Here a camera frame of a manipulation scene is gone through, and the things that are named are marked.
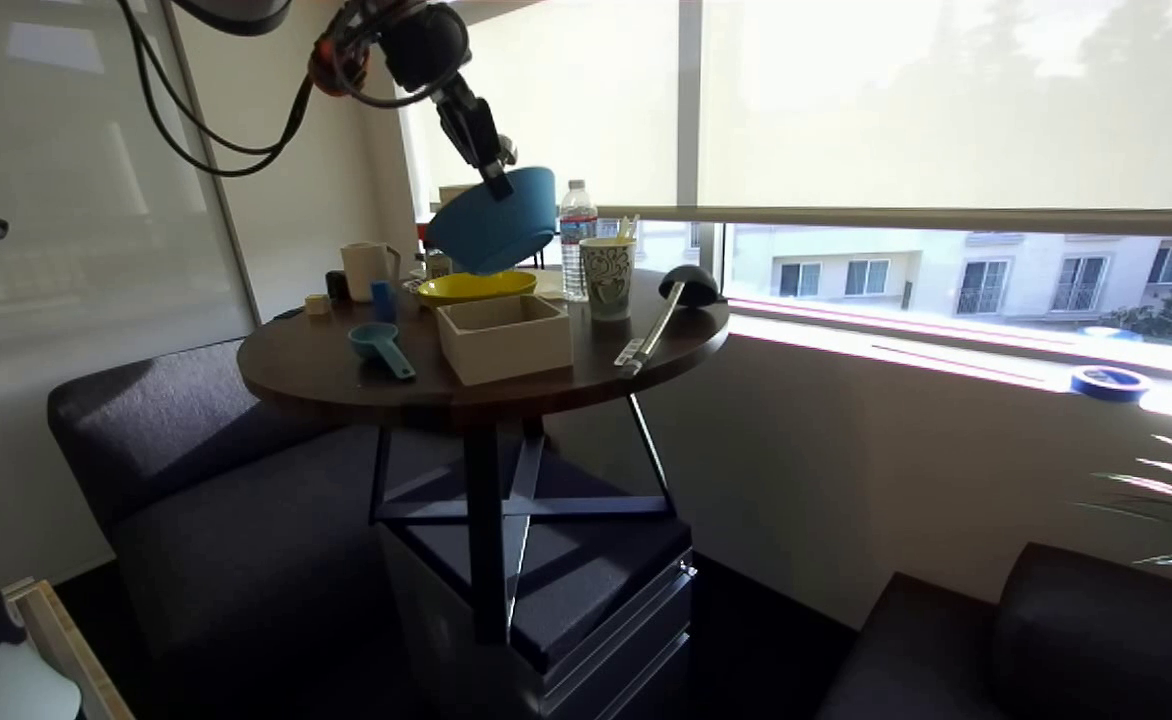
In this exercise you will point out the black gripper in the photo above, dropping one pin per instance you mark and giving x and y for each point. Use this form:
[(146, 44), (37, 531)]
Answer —
[(472, 120)]

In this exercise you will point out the blue bowl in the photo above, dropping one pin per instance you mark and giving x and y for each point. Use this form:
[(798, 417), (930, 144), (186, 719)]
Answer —
[(490, 231)]

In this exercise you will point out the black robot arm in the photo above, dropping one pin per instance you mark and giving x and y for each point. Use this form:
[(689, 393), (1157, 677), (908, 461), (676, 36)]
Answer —
[(418, 42)]

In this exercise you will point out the yellow bowl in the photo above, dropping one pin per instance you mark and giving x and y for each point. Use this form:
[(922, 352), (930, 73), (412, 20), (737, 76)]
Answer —
[(472, 287)]

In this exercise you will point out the wooden box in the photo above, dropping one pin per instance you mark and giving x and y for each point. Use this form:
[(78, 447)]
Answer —
[(504, 352)]

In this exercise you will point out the small teal bowl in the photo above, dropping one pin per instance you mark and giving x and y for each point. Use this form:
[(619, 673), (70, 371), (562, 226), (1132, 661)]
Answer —
[(377, 349)]

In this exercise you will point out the white roller window blind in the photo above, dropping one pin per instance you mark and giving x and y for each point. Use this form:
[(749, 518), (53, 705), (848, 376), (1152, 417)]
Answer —
[(556, 105), (957, 105)]

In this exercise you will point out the clear plastic water bottle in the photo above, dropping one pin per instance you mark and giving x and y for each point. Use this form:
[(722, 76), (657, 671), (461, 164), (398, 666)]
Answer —
[(577, 235)]

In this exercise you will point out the patterned paper cup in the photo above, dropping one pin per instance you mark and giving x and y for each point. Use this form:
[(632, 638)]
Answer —
[(607, 280)]

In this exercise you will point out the cream cylindrical cup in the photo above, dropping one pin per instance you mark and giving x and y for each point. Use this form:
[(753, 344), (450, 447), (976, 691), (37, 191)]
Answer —
[(366, 269)]

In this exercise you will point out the blue cylinder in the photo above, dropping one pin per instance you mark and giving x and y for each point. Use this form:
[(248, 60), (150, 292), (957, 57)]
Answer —
[(386, 300)]

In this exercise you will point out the small black round object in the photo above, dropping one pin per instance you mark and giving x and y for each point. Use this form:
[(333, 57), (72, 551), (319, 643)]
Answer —
[(337, 290)]

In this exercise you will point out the yellow cube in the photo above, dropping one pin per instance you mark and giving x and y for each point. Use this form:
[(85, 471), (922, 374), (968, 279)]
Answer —
[(319, 305)]

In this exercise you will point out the grey drawer cabinet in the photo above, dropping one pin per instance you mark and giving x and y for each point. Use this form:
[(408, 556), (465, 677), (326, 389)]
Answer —
[(586, 601)]

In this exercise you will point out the dark fabric bench sofa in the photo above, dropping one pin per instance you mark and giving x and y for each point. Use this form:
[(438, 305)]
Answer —
[(208, 492)]

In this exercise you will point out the blue tape roll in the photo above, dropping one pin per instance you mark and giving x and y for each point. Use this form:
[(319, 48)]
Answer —
[(1110, 385)]

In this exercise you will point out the dark armchair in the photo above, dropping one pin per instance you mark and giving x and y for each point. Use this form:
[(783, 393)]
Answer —
[(1091, 643)]

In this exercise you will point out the light wooden frame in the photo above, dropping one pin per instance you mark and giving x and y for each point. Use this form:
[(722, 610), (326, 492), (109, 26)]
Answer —
[(64, 647)]

